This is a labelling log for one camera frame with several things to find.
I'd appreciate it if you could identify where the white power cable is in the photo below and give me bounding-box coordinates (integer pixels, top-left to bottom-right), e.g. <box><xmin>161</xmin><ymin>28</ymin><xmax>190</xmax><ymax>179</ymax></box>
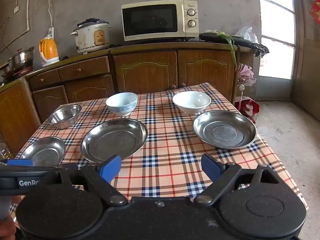
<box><xmin>47</xmin><ymin>0</ymin><xmax>55</xmax><ymax>28</ymax></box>

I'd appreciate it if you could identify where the plaid tablecloth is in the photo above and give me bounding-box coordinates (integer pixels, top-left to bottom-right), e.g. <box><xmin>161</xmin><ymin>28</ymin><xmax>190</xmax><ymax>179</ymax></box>
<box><xmin>9</xmin><ymin>82</ymin><xmax>309</xmax><ymax>230</ymax></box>

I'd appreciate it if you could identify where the cream microwave oven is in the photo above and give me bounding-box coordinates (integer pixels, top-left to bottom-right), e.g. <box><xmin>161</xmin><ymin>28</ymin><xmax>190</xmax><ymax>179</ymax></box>
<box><xmin>121</xmin><ymin>0</ymin><xmax>200</xmax><ymax>42</ymax></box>

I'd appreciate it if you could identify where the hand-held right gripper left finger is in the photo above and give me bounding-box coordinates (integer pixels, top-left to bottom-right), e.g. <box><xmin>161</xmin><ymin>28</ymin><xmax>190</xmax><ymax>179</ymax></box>
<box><xmin>56</xmin><ymin>155</ymin><xmax>128</xmax><ymax>205</ymax></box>

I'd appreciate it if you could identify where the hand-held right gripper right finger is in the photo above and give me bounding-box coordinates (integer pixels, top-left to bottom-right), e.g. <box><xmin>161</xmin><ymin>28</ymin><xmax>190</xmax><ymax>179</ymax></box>
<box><xmin>194</xmin><ymin>154</ymin><xmax>279</xmax><ymax>205</ymax></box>

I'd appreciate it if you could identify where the plain white bowl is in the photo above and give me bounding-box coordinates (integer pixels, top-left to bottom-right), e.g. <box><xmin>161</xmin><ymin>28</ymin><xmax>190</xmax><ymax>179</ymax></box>
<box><xmin>172</xmin><ymin>91</ymin><xmax>212</xmax><ymax>115</ymax></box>

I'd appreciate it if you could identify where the green onion leaf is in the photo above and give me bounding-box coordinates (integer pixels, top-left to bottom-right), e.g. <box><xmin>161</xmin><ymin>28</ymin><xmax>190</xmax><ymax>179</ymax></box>
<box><xmin>215</xmin><ymin>31</ymin><xmax>238</xmax><ymax>68</ymax></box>

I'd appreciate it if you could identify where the grey door panel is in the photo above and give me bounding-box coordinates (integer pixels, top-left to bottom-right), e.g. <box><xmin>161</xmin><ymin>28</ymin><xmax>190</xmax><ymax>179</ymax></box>
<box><xmin>291</xmin><ymin>0</ymin><xmax>320</xmax><ymax>110</ymax></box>

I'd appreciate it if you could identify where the steel cooking pot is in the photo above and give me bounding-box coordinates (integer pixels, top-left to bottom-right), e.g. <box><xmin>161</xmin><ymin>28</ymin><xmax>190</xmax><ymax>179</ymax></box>
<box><xmin>7</xmin><ymin>46</ymin><xmax>35</xmax><ymax>72</ymax></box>

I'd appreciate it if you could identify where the single-door wooden cabinet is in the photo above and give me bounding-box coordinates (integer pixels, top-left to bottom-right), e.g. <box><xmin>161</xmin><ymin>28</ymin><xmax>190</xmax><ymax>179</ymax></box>
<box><xmin>0</xmin><ymin>76</ymin><xmax>42</xmax><ymax>155</ymax></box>

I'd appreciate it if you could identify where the double-door wooden cabinet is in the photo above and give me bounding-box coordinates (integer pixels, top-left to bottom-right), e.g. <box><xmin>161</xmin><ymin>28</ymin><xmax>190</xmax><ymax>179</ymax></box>
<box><xmin>110</xmin><ymin>42</ymin><xmax>240</xmax><ymax>103</ymax></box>

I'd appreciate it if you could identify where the glazed door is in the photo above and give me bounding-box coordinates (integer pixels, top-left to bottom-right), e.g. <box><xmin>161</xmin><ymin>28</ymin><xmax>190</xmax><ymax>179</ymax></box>
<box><xmin>256</xmin><ymin>0</ymin><xmax>300</xmax><ymax>100</ymax></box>

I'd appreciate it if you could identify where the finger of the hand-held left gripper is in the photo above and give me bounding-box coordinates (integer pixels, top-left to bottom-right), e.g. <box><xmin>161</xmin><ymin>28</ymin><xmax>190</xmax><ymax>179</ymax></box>
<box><xmin>0</xmin><ymin>159</ymin><xmax>78</xmax><ymax>172</ymax></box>

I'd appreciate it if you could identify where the shallow steel plate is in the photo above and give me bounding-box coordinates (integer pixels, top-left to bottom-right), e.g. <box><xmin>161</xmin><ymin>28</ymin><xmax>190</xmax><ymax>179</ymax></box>
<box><xmin>20</xmin><ymin>136</ymin><xmax>66</xmax><ymax>167</ymax></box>
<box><xmin>192</xmin><ymin>110</ymin><xmax>257</xmax><ymax>150</ymax></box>
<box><xmin>80</xmin><ymin>119</ymin><xmax>148</xmax><ymax>163</ymax></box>

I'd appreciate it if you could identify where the red gift bag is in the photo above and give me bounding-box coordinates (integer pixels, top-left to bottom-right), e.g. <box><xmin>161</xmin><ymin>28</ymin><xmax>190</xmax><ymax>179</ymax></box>
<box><xmin>235</xmin><ymin>99</ymin><xmax>260</xmax><ymax>123</ymax></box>

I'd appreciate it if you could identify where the deep steel bowl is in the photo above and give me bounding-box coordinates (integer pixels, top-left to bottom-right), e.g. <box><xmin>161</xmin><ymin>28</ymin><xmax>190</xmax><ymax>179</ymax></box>
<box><xmin>47</xmin><ymin>104</ymin><xmax>82</xmax><ymax>129</ymax></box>

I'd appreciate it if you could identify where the white rice cooker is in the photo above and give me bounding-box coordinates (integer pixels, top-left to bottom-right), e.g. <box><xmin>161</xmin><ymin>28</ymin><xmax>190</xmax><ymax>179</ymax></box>
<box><xmin>70</xmin><ymin>18</ymin><xmax>112</xmax><ymax>54</ymax></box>

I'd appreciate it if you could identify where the blue patterned white bowl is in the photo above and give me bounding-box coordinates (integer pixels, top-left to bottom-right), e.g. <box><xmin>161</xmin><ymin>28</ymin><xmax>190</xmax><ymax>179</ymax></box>
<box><xmin>106</xmin><ymin>92</ymin><xmax>138</xmax><ymax>117</ymax></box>

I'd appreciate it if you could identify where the pink fabric bundle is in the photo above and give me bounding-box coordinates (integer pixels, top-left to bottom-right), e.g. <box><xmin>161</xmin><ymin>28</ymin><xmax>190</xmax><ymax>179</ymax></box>
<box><xmin>237</xmin><ymin>63</ymin><xmax>255</xmax><ymax>90</ymax></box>

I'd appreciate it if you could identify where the orange electric kettle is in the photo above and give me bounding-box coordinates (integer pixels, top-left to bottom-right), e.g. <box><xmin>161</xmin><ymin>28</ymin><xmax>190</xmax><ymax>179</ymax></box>
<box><xmin>39</xmin><ymin>36</ymin><xmax>60</xmax><ymax>67</ymax></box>

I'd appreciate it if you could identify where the black tray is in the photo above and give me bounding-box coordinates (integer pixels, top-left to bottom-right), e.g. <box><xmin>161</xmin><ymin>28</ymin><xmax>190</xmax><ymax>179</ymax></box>
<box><xmin>199</xmin><ymin>32</ymin><xmax>269</xmax><ymax>55</ymax></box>

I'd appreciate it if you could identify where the red induction cooker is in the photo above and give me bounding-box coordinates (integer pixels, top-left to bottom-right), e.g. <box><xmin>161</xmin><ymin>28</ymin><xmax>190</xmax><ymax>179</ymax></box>
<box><xmin>1</xmin><ymin>65</ymin><xmax>34</xmax><ymax>83</ymax></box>

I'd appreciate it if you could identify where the clear plastic bag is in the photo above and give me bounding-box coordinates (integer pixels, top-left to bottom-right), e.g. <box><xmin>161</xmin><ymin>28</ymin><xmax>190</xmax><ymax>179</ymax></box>
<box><xmin>235</xmin><ymin>27</ymin><xmax>259</xmax><ymax>44</ymax></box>

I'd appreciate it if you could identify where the red paper decoration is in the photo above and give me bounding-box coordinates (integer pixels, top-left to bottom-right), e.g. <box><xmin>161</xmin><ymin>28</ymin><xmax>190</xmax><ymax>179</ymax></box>
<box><xmin>309</xmin><ymin>1</ymin><xmax>320</xmax><ymax>18</ymax></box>

